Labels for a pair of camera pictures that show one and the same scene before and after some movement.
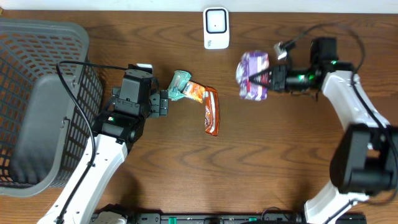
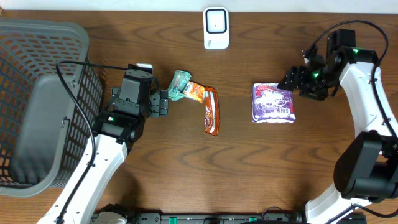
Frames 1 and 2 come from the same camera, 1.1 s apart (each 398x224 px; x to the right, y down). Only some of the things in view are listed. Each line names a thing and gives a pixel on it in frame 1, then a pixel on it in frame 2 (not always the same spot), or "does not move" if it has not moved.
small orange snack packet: x=194 y=91 does not move
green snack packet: x=180 y=78 does not move
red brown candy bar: x=211 y=111 does not move
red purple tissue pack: x=252 y=63 -> x=272 y=104
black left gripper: x=155 y=104 does not move
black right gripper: x=278 y=77 -> x=296 y=79
